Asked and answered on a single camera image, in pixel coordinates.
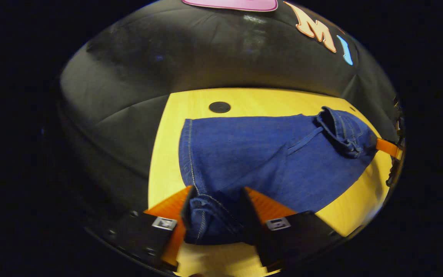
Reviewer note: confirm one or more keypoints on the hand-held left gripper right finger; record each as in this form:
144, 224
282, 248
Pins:
250, 215

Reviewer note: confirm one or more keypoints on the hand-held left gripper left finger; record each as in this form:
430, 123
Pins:
187, 209

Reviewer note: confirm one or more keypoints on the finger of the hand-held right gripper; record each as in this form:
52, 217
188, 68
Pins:
387, 147

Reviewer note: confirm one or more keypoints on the blue denim jeans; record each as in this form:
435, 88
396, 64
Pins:
260, 154

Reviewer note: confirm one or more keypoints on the black backdrop cloth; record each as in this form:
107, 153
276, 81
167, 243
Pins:
167, 54

